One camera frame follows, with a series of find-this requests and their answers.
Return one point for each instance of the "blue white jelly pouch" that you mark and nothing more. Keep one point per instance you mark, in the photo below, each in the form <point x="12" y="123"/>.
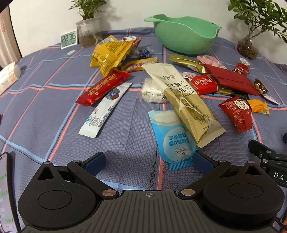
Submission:
<point x="175" y="143"/>

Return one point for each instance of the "green plastic bowl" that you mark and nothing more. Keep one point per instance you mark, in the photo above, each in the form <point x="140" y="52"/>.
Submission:
<point x="187" y="35"/>

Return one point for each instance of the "white plant tag left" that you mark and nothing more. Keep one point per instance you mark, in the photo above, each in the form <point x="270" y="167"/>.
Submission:
<point x="70" y="53"/>

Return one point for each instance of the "red long snack bar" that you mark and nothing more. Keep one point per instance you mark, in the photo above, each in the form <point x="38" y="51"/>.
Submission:
<point x="106" y="84"/>

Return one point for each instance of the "clear nut bar packet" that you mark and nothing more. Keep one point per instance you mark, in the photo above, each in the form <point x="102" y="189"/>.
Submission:
<point x="258" y="85"/>

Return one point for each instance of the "white blueberry stick packet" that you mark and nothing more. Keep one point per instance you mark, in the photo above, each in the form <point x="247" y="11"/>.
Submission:
<point x="97" y="118"/>

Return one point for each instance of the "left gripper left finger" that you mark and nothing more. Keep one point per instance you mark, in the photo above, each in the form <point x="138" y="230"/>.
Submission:
<point x="86" y="171"/>

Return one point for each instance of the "pink snack packet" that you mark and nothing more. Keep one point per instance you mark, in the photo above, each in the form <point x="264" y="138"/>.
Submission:
<point x="210" y="60"/>

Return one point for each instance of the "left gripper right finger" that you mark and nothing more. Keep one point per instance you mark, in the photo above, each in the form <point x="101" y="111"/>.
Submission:
<point x="209" y="168"/>

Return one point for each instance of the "yellow red stick packet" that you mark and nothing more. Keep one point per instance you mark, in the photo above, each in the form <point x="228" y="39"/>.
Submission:
<point x="136" y="65"/>

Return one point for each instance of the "red square snack packet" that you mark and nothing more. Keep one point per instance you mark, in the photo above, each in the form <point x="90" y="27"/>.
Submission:
<point x="238" y="112"/>

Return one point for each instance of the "gold long stick packet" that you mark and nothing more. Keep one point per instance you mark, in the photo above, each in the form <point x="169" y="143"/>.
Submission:
<point x="190" y="64"/>

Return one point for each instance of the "dark red gold pouch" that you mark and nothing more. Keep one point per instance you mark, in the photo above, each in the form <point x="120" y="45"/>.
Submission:
<point x="232" y="80"/>

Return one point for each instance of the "small orange candy packet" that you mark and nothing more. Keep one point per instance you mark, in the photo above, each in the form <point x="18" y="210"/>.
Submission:
<point x="258" y="106"/>

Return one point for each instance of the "blue foil candy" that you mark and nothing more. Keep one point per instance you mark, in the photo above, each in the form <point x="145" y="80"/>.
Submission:
<point x="144" y="53"/>

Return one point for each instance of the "clear nougat candy packet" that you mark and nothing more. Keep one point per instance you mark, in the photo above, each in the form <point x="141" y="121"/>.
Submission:
<point x="150" y="92"/>

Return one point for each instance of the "red white snack bag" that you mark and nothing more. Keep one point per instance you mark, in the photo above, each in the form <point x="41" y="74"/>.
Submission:
<point x="135" y="40"/>

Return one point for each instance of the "cream gold milk tea pouch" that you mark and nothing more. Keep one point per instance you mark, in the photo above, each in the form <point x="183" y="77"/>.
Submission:
<point x="192" y="110"/>

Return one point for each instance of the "white tissue box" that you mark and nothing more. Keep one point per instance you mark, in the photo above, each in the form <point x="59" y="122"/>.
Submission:
<point x="8" y="76"/>

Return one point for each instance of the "white plant tag right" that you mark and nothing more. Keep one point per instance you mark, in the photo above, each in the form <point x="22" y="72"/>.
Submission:
<point x="245" y="62"/>

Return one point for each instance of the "small-leaf plant in white pot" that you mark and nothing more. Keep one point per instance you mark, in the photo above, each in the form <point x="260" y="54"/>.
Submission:
<point x="89" y="32"/>

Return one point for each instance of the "white plant tag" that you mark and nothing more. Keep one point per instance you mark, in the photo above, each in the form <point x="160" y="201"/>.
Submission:
<point x="245" y="62"/>
<point x="70" y="53"/>

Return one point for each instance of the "white digital clock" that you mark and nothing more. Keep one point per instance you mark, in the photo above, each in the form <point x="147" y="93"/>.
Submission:
<point x="69" y="39"/>

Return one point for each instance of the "red Biscuit packet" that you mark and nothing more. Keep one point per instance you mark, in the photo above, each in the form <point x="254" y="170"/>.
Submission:
<point x="204" y="84"/>

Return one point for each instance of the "broad-leaf plant in glass vase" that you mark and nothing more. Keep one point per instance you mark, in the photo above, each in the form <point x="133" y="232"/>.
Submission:
<point x="260" y="17"/>

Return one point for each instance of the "yellow snack bag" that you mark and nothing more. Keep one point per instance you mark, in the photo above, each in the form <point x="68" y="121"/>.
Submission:
<point x="109" y="54"/>

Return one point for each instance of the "small red candy packet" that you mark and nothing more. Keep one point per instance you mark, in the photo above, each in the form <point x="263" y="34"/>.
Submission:
<point x="241" y="68"/>

